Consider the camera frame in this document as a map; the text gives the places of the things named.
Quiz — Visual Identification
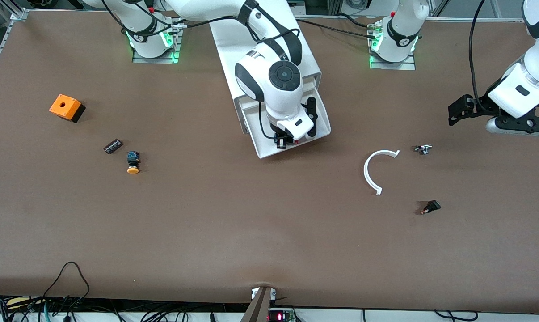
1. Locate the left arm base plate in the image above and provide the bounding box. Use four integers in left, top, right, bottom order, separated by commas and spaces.
369, 53, 417, 71

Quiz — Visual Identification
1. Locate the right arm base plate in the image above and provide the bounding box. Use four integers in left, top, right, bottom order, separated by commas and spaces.
132, 13, 181, 64

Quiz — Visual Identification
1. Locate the black table power cable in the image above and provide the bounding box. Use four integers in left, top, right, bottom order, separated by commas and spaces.
295, 18, 378, 41
337, 13, 375, 30

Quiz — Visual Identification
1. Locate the small red display module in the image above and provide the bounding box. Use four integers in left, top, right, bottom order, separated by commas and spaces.
268, 309, 295, 322

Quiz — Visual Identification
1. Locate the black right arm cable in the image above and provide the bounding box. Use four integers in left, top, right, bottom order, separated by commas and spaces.
102, 0, 302, 139

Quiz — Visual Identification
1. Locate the small black rocker switch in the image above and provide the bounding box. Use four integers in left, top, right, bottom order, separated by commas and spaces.
420, 200, 442, 216

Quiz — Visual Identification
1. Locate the white drawer cabinet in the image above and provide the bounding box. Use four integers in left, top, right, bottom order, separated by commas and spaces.
206, 0, 322, 135

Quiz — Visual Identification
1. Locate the thin black looped cable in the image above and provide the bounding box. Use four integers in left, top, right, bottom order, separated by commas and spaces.
42, 262, 91, 309

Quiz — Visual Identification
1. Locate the white curved plastic piece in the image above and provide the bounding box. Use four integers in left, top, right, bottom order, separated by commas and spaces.
363, 149, 400, 196

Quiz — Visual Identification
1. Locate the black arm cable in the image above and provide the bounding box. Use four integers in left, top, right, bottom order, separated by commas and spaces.
102, 0, 302, 139
470, 0, 487, 106

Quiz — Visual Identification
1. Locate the orange button enclosure box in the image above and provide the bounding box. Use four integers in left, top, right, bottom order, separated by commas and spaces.
49, 94, 86, 123

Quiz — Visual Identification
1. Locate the brown camera mount post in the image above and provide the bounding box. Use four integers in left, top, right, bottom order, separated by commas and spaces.
240, 286, 277, 322

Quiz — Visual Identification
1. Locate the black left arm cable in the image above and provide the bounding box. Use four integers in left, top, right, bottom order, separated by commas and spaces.
470, 0, 487, 106

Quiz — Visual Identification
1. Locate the aluminium frame rail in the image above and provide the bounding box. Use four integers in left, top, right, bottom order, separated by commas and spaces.
430, 16, 527, 23
0, 7, 29, 93

